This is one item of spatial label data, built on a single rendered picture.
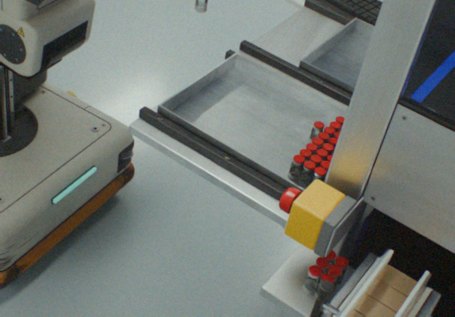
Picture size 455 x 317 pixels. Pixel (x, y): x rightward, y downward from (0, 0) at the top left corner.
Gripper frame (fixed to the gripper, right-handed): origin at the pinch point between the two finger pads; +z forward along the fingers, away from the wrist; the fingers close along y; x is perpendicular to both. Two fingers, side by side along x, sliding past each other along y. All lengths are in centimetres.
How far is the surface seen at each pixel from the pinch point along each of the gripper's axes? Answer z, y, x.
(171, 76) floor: 114, -47, 123
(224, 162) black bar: 24.1, 13.7, -13.8
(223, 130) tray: 25.2, 9.8, -4.1
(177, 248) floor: 113, -8, 40
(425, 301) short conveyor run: 20, 52, -31
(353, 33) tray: 25, 24, 46
